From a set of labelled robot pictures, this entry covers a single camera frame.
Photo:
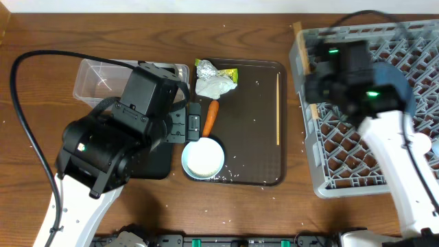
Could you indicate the black plastic bin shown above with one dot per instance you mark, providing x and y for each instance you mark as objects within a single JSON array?
[{"x": 156, "y": 165}]

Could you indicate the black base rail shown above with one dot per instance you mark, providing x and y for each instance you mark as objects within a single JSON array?
[{"x": 299, "y": 240}]

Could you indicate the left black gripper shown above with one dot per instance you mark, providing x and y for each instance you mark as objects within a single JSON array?
[{"x": 184, "y": 128}]

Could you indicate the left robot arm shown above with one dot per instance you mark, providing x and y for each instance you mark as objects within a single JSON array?
[{"x": 124, "y": 137}]

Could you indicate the dark brown serving tray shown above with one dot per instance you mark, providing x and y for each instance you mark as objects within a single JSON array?
[{"x": 246, "y": 124}]

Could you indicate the blue and white cup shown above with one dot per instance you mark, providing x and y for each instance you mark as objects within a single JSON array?
[{"x": 435, "y": 147}]

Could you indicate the dark blue plate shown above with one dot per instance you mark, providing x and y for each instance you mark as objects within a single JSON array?
[{"x": 388, "y": 75}]

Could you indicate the crumpled white napkin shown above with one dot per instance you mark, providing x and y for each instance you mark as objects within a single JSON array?
[{"x": 214, "y": 87}]

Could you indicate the grey dishwasher rack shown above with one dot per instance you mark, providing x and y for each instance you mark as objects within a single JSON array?
[{"x": 341, "y": 164}]

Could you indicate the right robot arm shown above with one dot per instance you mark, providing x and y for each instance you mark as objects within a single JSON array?
[{"x": 377, "y": 99}]

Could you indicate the orange carrot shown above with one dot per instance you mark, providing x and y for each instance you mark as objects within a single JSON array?
[{"x": 210, "y": 118}]

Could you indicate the clear plastic bin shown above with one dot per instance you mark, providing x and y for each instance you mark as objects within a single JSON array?
[{"x": 96, "y": 81}]

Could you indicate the light blue rice bowl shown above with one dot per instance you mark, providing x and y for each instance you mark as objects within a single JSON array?
[{"x": 203, "y": 159}]

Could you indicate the green foil snack wrapper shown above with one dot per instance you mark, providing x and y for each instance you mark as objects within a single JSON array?
[{"x": 206, "y": 70}]

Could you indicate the pink and white cup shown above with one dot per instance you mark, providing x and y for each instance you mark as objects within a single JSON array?
[{"x": 421, "y": 143}]

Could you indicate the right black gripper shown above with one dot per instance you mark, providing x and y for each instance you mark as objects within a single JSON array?
[{"x": 314, "y": 95}]

